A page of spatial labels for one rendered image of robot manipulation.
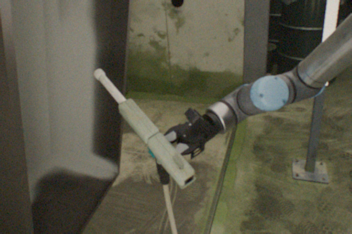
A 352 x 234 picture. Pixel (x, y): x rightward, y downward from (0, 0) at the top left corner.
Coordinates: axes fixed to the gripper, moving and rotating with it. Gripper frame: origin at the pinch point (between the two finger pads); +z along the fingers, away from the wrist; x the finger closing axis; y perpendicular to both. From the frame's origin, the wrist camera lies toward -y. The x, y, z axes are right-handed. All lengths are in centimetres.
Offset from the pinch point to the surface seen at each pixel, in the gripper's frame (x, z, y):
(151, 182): 43, -17, 107
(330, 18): 20, -118, 21
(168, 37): 142, -105, 101
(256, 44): 82, -149, 94
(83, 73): 53, -1, 10
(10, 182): 7.2, 33.7, -13.5
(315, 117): 3, -107, 74
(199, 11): 127, -127, 76
